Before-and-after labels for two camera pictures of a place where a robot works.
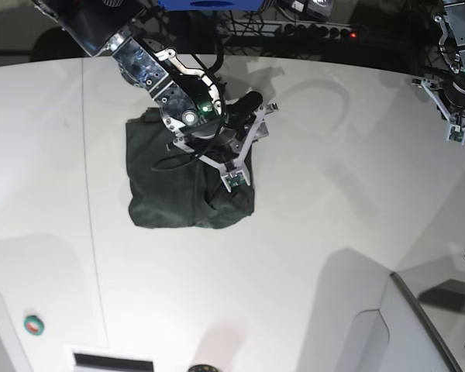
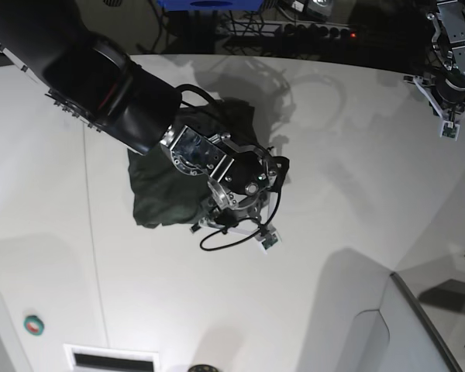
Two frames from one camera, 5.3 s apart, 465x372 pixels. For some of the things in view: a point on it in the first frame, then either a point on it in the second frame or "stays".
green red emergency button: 33,325 stays
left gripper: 237,116 -> 225,218
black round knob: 203,368 stays
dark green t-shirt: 170,187 stays
